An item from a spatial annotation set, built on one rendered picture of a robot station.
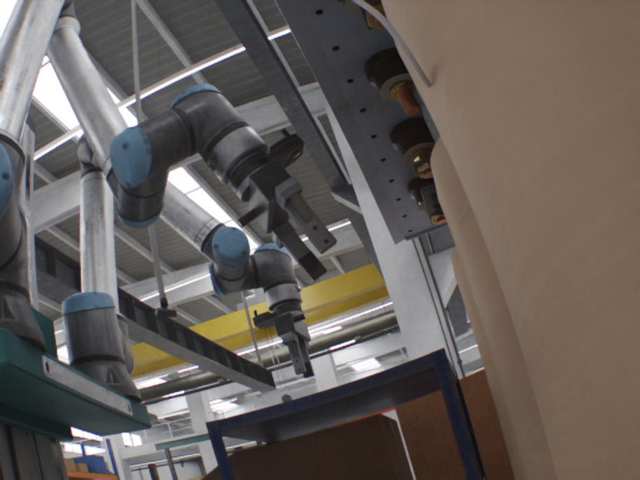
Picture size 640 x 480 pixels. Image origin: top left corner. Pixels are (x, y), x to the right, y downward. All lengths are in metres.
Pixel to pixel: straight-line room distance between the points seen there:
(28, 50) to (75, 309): 0.64
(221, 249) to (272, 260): 0.20
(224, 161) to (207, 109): 0.09
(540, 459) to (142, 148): 0.73
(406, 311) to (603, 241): 11.32
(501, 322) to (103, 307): 0.91
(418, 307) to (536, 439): 10.87
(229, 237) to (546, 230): 1.19
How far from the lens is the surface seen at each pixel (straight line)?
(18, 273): 1.03
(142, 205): 1.05
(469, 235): 0.90
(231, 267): 1.53
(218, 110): 1.00
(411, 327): 11.59
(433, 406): 2.15
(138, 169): 0.94
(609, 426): 0.39
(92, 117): 1.17
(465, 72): 0.48
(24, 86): 1.05
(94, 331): 1.41
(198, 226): 1.56
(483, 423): 2.13
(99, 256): 1.70
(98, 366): 1.38
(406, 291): 11.78
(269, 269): 1.66
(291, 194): 0.87
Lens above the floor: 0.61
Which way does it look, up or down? 24 degrees up
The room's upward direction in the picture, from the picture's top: 17 degrees counter-clockwise
